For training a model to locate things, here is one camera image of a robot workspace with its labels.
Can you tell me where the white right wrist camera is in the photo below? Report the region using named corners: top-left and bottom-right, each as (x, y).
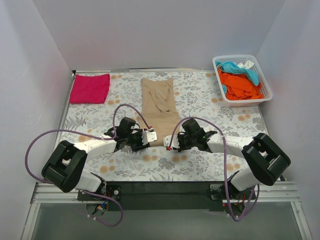
top-left (163, 134), bottom-right (180, 150)

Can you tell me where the folded pink t shirt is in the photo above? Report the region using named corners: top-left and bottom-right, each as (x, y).
top-left (69, 74), bottom-right (111, 104)

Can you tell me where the orange t shirt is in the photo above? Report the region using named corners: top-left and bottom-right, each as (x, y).
top-left (217, 66), bottom-right (264, 101)

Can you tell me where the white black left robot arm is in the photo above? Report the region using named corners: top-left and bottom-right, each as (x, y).
top-left (41, 117), bottom-right (158, 200)

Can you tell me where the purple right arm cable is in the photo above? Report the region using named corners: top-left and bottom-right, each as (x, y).
top-left (168, 116), bottom-right (261, 223)

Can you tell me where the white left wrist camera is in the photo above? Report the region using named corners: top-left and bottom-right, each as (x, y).
top-left (142, 126), bottom-right (158, 146)

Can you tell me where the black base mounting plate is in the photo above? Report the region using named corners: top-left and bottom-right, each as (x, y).
top-left (77, 181), bottom-right (257, 213)

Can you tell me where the aluminium frame rail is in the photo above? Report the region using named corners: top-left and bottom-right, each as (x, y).
top-left (22, 181), bottom-right (312, 240)

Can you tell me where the beige t shirt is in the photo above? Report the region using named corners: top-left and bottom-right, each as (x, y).
top-left (138, 78), bottom-right (180, 147)

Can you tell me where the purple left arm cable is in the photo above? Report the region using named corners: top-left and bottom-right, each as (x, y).
top-left (24, 103), bottom-right (155, 228)

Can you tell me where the teal t shirt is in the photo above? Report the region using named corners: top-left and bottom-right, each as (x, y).
top-left (215, 61), bottom-right (260, 86)

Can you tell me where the floral patterned table mat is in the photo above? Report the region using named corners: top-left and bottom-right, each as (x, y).
top-left (60, 71), bottom-right (267, 182)

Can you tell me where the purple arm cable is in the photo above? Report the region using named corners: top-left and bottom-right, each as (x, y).
top-left (168, 116), bottom-right (261, 223)
top-left (24, 103), bottom-right (155, 228)

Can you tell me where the white cloth in basket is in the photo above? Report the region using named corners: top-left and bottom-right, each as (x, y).
top-left (237, 60), bottom-right (255, 69)

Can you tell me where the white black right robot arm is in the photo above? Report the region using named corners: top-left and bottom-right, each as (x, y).
top-left (175, 118), bottom-right (291, 199)

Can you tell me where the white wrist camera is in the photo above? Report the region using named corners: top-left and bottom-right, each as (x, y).
top-left (163, 134), bottom-right (180, 150)
top-left (142, 126), bottom-right (158, 146)

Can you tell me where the white plastic laundry basket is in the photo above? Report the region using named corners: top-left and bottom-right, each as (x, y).
top-left (212, 54), bottom-right (273, 107)

